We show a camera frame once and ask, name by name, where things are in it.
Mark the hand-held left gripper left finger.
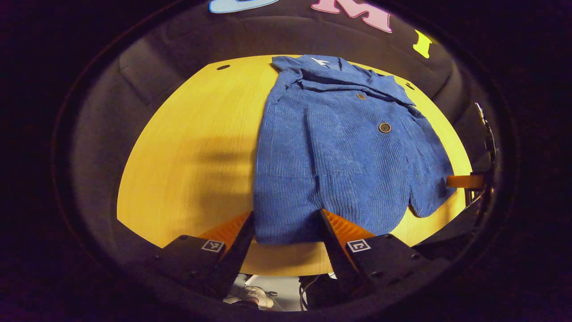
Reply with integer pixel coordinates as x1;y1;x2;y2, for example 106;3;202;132
154;211;255;298

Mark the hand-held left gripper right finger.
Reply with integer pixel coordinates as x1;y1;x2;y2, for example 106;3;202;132
318;208;447;296

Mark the blue corduroy jacket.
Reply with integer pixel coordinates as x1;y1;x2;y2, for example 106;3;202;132
253;55;457;246

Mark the person's white shoe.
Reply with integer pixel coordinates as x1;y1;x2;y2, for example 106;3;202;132
223;285;274;310

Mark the black cable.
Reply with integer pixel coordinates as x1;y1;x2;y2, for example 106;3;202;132
298;274;332;312

